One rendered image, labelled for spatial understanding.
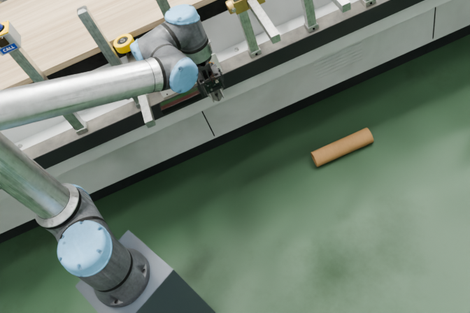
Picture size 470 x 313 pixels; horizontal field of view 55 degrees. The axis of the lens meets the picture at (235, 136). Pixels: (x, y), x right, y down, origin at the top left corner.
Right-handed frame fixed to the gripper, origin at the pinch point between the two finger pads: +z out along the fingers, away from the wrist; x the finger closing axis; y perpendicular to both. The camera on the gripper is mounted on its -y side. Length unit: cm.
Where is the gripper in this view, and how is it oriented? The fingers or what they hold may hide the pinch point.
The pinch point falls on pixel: (217, 96)
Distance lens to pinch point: 156.4
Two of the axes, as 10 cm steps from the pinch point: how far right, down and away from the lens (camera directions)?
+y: 2.9, 6.7, -6.8
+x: 9.2, -4.0, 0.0
